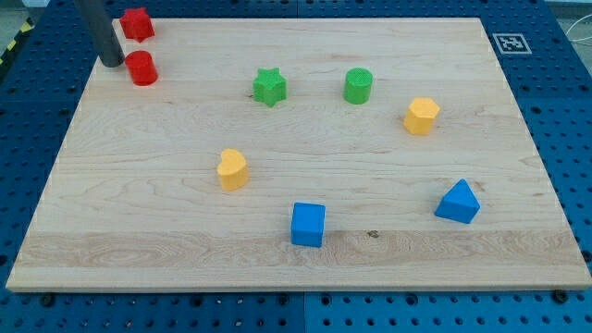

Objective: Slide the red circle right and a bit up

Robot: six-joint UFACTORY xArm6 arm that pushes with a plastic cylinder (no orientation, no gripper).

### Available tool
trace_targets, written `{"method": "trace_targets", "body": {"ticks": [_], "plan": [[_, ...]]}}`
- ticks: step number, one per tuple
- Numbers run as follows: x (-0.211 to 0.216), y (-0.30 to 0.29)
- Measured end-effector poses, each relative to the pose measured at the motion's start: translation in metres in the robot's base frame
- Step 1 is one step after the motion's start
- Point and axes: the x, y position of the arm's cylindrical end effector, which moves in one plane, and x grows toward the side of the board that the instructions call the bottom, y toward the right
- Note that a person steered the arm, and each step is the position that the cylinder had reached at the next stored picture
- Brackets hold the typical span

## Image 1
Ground blue triangle block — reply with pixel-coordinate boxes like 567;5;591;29
435;179;481;224

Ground blue cube block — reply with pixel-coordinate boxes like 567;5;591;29
290;203;326;248

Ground yellow heart block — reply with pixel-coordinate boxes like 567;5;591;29
216;148;250;191

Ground green star block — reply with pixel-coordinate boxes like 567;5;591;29
253;68;287;107

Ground white cable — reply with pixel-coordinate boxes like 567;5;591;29
564;13;592;43

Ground yellow black hazard tape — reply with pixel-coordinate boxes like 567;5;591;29
1;18;34;67

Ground white fiducial marker tag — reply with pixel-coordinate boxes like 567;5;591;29
492;33;532;55

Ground light wooden board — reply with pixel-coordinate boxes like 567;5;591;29
6;18;591;292

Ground red cylinder block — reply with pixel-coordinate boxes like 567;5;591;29
125;50;158;86

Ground yellow hexagon block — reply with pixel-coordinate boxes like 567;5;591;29
403;97;440;135

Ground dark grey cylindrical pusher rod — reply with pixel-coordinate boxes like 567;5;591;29
74;0;125;68

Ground green cylinder block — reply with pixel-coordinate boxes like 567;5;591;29
343;68;373;105

